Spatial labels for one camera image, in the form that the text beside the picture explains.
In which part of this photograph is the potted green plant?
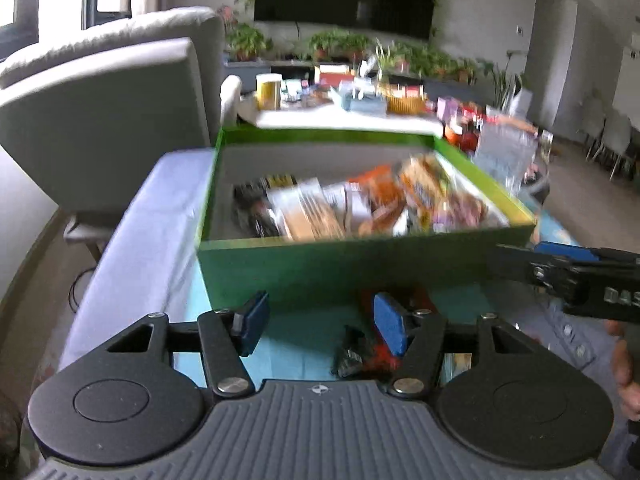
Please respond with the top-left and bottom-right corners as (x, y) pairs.
(224, 24), (273, 62)
(307, 30), (372, 63)

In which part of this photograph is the pale blue tissue box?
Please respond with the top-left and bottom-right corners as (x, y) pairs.
(336, 86), (389, 114)

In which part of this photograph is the red box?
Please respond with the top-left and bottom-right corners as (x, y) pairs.
(319, 66), (356, 87)

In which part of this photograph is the row of potted plants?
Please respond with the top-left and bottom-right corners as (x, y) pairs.
(372, 40), (493, 85)

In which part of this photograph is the clear plastic bag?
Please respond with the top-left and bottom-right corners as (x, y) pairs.
(472, 110), (540, 193)

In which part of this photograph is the brown paper snack packet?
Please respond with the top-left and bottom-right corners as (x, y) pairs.
(272, 180), (347, 242)

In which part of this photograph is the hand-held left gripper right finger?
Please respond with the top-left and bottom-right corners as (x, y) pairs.
(372, 292), (543, 400)

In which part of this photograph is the green cardboard box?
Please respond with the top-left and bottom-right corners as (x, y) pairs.
(196, 127), (537, 313)

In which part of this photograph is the white coffee table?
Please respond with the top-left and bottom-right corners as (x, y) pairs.
(239, 94), (446, 137)

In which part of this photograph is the yellow lidded jar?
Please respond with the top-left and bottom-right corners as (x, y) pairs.
(256, 73), (284, 111)

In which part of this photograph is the purple and red snack packet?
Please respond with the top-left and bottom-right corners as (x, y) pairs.
(431, 194), (490, 234)

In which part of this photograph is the bright orange snack packet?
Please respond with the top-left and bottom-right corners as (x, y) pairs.
(399, 155), (455, 227)

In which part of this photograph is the window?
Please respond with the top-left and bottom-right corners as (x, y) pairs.
(0, 0), (41, 51)

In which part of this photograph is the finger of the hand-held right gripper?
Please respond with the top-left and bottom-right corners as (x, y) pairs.
(532, 241), (601, 264)
(495, 243), (577, 307)

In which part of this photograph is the grey upholstered chair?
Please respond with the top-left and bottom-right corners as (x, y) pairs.
(0, 6), (226, 126)
(0, 36), (213, 263)

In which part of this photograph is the person's right hand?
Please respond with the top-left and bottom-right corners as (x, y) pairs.
(604, 320), (640, 422)

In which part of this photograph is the white dining chair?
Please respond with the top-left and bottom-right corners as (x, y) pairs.
(585, 105), (633, 181)

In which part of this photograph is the tall plant in white pot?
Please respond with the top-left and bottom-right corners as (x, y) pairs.
(492, 50), (533, 120)

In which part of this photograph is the orange and white snack packet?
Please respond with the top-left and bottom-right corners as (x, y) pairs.
(349, 166), (407, 227)

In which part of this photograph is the person's grey buttoned shirt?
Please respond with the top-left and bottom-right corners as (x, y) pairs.
(510, 300), (626, 401)

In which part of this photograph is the black snack packet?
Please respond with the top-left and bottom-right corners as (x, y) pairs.
(331, 325), (375, 380)

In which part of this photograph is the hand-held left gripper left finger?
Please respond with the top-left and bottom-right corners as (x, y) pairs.
(97, 290), (272, 400)

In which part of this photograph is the dark yellow-print snack packet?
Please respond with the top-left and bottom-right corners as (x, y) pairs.
(234, 176), (296, 239)

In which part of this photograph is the black floor cable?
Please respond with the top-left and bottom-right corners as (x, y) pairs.
(69, 262), (106, 313)

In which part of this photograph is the wicker basket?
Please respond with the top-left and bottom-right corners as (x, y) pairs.
(384, 91), (426, 115)

